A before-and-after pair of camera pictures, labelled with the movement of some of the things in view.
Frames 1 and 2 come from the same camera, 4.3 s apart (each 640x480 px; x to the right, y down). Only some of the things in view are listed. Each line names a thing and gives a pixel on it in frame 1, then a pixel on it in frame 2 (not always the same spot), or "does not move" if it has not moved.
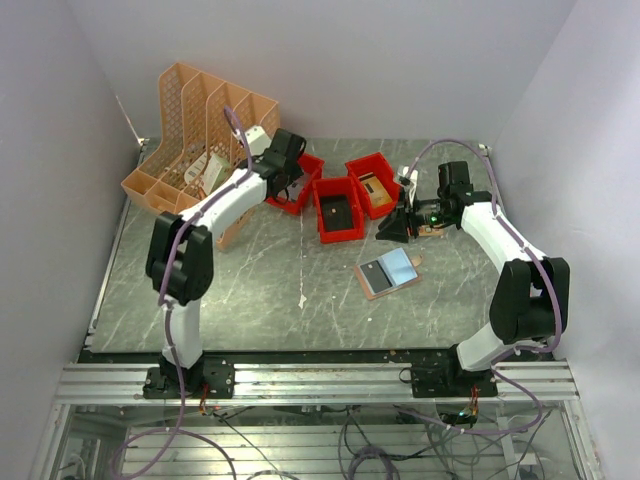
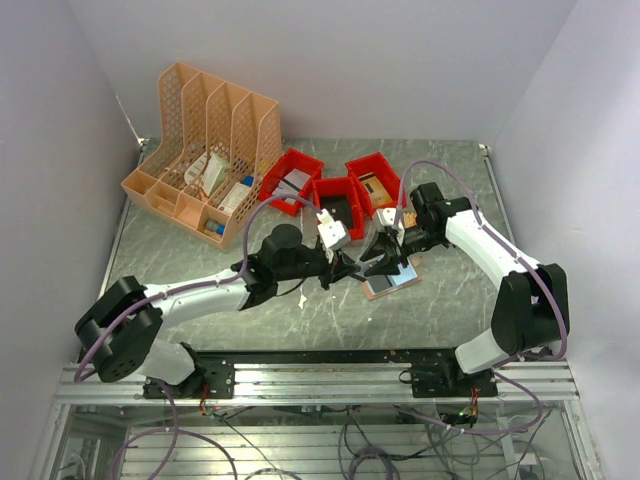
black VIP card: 376,276 does not move
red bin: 379,186 does not move
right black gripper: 396,227 → 392,250
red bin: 340,212 does not move
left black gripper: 296,172 → 341,265
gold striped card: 376,192 does not move
